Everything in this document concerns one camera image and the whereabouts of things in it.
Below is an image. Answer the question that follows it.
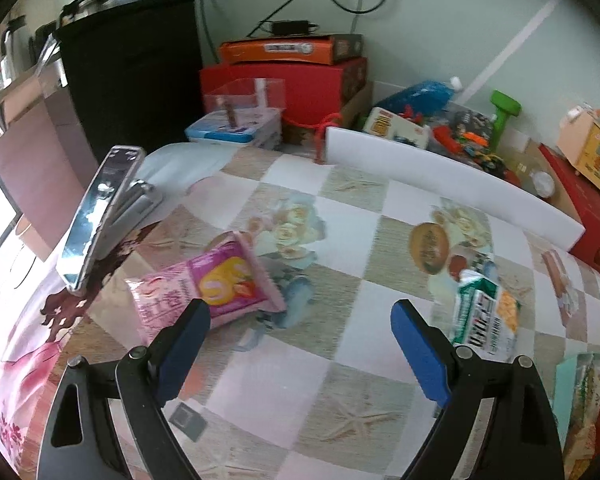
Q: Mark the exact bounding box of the orange cake packet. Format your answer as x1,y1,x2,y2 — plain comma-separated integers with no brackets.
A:
564,353,600,479

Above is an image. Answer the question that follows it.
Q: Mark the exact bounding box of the green white cracker packet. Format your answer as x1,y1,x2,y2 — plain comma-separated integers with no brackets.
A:
450,270,520,362

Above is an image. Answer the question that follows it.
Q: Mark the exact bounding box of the pink roll cake packet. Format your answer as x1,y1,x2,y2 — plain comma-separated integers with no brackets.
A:
125,231,287,342

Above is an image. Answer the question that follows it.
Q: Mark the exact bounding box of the teal shallow tray box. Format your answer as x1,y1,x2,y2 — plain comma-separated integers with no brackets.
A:
552,351,600,480

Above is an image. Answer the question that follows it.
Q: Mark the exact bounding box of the large red gift box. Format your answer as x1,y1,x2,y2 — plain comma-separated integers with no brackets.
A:
539,144,600,272

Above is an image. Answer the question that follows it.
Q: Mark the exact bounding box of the toy card box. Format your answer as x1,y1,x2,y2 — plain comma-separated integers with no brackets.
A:
363,107,431,150

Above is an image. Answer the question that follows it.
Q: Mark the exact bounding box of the blue water bottle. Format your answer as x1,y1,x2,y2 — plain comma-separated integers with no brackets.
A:
375,77,463,117

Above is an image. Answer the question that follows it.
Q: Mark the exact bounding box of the green dumbbell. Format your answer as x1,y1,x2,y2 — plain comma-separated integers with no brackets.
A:
489,90,521,152

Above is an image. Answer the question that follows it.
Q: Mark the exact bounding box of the clear acrylic box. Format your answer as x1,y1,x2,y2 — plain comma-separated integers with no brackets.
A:
185,78,286,150

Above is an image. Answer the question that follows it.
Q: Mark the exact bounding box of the red box on left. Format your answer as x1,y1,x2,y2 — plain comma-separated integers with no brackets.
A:
200,58,367,125

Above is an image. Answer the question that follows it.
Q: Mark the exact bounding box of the black cabinet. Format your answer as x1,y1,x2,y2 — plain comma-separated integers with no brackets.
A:
56,0,204,159

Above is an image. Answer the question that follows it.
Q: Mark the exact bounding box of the orange flat box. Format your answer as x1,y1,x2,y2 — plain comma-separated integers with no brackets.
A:
219,34,364,66

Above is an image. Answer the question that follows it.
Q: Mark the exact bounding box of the yellow handled gift case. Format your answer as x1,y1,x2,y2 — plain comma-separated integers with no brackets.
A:
556,105,600,191

